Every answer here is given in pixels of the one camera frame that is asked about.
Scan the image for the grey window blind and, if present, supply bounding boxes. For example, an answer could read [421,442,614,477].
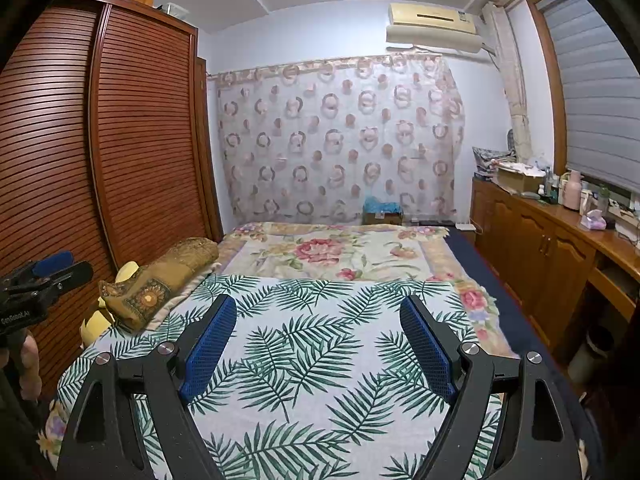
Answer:
[537,0,640,196]

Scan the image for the yellow plush toy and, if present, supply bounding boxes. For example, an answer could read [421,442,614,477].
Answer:
[80,260,141,347]

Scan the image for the grey waste bin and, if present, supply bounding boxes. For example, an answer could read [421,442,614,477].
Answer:
[567,325,615,386]

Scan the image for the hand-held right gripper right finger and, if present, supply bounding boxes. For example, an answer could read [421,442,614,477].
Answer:
[399,294,583,480]

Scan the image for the palm leaf print sheet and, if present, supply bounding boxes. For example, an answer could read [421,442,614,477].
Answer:
[56,274,521,480]

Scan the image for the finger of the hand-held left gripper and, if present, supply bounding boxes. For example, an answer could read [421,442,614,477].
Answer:
[30,261,94,295]
[10,251,76,281]

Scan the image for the brown patterned shirt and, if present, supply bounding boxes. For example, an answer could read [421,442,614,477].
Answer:
[98,237,220,333]

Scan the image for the floral blanket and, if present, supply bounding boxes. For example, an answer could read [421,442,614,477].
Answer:
[37,221,521,461]

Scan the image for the ring patterned curtain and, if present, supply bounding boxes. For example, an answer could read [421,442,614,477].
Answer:
[212,55,466,226]

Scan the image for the wooden louvered wardrobe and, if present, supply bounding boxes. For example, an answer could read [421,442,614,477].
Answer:
[0,0,223,401]

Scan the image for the small cardboard box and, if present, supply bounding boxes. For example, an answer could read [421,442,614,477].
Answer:
[362,210,405,226]

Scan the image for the beige air conditioner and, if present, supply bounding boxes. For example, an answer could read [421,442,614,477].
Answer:
[385,2,483,56]

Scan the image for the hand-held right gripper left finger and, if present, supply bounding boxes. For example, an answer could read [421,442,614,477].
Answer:
[56,294,238,480]

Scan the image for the stack of folded cloths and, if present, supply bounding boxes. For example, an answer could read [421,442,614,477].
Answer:
[472,146,518,176]

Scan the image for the person's left hand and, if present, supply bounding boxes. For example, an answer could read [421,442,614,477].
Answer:
[19,332,45,401]

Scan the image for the beige lace curtain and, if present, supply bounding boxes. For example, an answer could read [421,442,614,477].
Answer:
[482,2,533,161]

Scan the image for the blue plastic bags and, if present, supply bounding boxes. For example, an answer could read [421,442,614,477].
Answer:
[363,196,402,215]

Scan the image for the wooden sideboard cabinet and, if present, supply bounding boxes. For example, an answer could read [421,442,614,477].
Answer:
[470,175,640,356]

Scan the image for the pink thermos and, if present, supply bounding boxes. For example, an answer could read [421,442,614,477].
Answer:
[562,170,583,210]

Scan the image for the open cardboard box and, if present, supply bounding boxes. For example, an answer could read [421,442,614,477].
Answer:
[492,165,546,193]

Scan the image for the navy blue bed cover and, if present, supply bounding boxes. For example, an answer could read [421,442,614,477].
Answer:
[442,225,606,480]

